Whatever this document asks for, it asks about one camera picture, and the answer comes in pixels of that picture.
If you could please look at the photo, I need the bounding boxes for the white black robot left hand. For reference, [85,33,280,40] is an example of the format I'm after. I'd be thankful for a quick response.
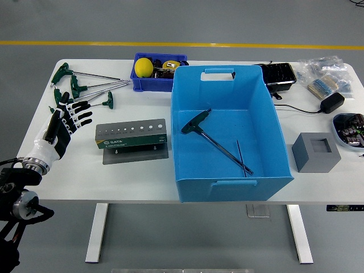
[24,91,94,169]

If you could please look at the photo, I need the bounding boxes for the grey green hex key stand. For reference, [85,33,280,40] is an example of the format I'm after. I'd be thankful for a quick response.
[94,118,169,165]

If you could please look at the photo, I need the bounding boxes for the large green T-handle hex key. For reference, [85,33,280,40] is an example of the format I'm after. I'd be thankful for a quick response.
[180,107,255,176]

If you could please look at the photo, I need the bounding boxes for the thin green T-handle hex key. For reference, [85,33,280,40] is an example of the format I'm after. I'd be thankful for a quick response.
[236,139,248,177]

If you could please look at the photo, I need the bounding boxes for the dark brown tool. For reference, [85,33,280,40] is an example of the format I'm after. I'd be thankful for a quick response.
[152,68,176,80]

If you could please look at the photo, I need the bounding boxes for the large blue folding box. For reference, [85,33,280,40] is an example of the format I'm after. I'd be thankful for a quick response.
[170,64,294,203]

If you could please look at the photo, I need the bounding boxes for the white table leg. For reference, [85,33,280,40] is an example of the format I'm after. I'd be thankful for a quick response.
[286,204,314,264]
[85,203,109,264]

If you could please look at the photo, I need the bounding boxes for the small blue plastic bin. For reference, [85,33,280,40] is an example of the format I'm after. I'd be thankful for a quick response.
[130,52,188,93]

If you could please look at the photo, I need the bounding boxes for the yellow black tape measure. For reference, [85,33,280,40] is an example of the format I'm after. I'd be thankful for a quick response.
[162,60,183,71]

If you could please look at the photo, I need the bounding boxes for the metal floor plate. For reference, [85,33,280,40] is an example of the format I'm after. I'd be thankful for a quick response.
[246,204,270,218]

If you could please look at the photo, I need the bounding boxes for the black plastic tray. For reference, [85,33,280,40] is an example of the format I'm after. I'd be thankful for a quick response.
[254,63,297,92]

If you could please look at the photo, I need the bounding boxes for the grey cube block with recess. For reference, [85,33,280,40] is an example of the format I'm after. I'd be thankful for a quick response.
[291,132,342,173]

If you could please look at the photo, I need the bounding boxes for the taped resistor strip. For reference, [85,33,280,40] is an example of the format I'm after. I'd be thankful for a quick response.
[307,74,340,100]

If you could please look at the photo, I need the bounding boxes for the clear plastic parts bag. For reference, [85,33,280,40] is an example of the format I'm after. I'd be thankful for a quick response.
[297,55,348,76]
[335,69,355,100]

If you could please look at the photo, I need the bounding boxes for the black power adapter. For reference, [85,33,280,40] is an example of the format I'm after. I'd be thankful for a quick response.
[320,92,345,114]

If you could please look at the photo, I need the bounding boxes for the pale blue parts tray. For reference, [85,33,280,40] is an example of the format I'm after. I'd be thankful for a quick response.
[332,113,364,151]

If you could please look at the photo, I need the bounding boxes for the dark electronic components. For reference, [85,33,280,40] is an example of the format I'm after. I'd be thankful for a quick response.
[337,113,364,147]

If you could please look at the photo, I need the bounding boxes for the black table control panel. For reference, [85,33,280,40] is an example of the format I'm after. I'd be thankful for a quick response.
[326,204,364,212]

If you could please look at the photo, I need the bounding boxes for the black cord loop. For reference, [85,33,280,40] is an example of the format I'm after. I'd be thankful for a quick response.
[267,85,283,100]

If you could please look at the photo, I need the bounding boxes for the black adapter cable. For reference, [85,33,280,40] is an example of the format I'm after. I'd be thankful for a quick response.
[274,104,324,114]

